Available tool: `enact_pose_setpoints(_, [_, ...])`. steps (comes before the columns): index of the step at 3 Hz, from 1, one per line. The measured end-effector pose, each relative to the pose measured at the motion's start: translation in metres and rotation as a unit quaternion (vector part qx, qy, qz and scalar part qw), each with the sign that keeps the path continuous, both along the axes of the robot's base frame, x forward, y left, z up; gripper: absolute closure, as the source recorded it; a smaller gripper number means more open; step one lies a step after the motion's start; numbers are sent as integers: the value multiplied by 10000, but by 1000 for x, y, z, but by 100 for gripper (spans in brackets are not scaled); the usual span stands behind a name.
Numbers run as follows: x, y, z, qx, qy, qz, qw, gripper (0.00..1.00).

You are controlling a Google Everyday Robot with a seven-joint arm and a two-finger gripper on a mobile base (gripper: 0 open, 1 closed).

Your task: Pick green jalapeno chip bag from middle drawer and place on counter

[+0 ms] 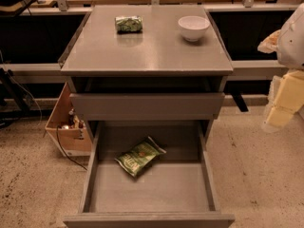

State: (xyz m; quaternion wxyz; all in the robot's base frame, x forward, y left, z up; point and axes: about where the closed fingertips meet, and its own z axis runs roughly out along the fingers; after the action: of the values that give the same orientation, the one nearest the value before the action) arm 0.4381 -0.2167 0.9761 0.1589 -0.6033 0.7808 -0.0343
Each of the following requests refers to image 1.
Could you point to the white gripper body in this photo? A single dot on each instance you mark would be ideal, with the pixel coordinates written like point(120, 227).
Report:
point(293, 45)

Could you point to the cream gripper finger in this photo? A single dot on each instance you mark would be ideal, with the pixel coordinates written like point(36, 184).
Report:
point(276, 118)
point(270, 43)

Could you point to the green jalapeno chip bag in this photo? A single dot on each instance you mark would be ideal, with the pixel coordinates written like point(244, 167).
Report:
point(139, 156)

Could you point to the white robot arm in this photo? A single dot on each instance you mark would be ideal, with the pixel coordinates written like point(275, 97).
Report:
point(290, 50)

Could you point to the open grey middle drawer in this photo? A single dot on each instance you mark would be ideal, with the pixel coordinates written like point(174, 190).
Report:
point(175, 190)

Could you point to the grey drawer cabinet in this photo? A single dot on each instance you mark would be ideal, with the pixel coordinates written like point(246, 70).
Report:
point(155, 60)

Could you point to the closed grey top drawer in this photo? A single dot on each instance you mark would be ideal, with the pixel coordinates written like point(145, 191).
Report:
point(147, 107)

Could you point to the green crumpled snack bag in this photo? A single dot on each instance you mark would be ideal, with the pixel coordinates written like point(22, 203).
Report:
point(128, 24)

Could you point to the white ceramic bowl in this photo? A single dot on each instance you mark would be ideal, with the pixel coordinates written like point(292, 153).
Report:
point(192, 28)

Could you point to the wooden box with items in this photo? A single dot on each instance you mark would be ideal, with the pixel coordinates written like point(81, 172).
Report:
point(68, 133)

